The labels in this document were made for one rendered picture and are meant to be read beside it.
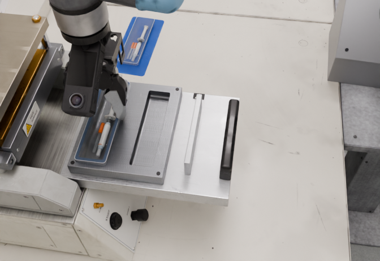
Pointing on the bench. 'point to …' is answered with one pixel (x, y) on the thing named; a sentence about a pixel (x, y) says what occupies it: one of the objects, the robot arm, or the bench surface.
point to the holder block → (139, 136)
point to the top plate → (17, 51)
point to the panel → (97, 209)
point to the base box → (63, 237)
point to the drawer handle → (229, 140)
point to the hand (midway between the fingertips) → (103, 115)
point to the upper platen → (6, 122)
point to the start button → (116, 221)
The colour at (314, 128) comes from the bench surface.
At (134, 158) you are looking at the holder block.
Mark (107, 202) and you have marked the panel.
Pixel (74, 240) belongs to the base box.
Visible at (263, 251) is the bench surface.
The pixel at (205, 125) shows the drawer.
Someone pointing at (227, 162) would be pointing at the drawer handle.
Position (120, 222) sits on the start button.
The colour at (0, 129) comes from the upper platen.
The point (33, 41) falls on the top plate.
